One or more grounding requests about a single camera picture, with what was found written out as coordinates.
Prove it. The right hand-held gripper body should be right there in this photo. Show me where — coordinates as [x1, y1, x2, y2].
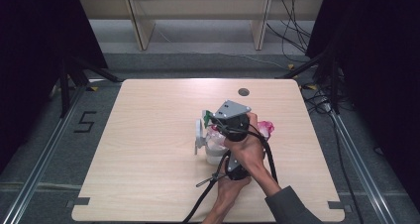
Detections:
[213, 99, 253, 143]

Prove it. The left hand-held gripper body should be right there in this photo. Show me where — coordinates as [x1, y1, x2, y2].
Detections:
[225, 152, 252, 181]

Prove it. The glass jar with grey lid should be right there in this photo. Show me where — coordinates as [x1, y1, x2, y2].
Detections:
[193, 118, 231, 167]

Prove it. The pink printed plastic bag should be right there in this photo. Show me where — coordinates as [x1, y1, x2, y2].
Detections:
[201, 109, 275, 150]

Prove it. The person's right hand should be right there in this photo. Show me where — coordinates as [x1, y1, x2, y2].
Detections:
[223, 112, 267, 176]

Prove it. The person's left hand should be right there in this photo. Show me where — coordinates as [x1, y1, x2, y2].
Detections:
[216, 160, 252, 205]

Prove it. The black metal stand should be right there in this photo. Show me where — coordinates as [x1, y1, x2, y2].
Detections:
[58, 54, 124, 119]
[276, 47, 342, 115]

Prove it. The light wooden shelf unit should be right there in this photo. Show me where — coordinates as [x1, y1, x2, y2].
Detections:
[76, 0, 327, 52]

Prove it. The black curtain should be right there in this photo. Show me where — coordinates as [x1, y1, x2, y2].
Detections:
[305, 0, 420, 202]
[0, 0, 108, 172]

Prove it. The black cable tie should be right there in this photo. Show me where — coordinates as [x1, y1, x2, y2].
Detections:
[195, 175, 228, 188]

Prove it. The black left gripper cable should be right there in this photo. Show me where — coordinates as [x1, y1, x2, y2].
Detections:
[181, 149, 232, 224]

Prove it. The tangle of black cables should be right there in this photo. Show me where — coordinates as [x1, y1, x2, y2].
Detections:
[301, 84, 335, 116]

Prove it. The bundle of black floor cables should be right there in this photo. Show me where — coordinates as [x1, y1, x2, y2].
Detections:
[265, 0, 316, 63]

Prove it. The aluminium floor rail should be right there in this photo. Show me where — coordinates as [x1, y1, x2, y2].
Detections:
[330, 110, 397, 224]
[0, 84, 87, 224]

